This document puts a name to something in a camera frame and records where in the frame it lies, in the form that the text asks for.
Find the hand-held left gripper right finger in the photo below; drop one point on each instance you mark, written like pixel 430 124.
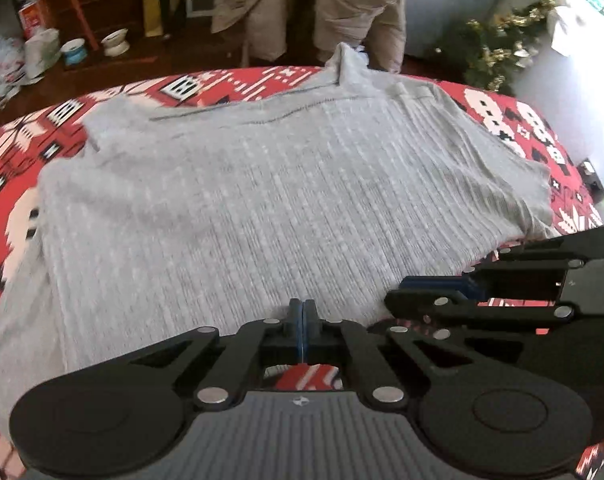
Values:
pixel 309 325

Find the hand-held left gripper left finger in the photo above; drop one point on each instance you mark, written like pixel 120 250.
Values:
pixel 296 325

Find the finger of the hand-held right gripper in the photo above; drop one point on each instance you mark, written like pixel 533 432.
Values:
pixel 431 282
pixel 411 305

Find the grey knit sweater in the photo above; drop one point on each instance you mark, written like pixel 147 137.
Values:
pixel 232 210

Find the decorated christmas tree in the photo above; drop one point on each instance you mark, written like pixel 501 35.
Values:
pixel 496 50

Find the white cloth bundle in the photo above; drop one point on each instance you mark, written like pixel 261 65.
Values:
pixel 569 25

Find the beige padded jacket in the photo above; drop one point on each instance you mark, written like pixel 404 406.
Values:
pixel 357 0

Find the red patterned blanket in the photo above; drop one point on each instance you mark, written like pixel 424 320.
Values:
pixel 12 170

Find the yellow box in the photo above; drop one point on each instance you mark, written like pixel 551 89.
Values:
pixel 159 5

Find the white plastic bags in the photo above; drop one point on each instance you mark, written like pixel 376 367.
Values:
pixel 17 57

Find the red broom stick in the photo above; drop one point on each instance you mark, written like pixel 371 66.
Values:
pixel 77 5

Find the red white box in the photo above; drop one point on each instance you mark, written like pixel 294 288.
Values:
pixel 32 17

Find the wall socket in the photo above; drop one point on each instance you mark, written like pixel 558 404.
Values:
pixel 592 175

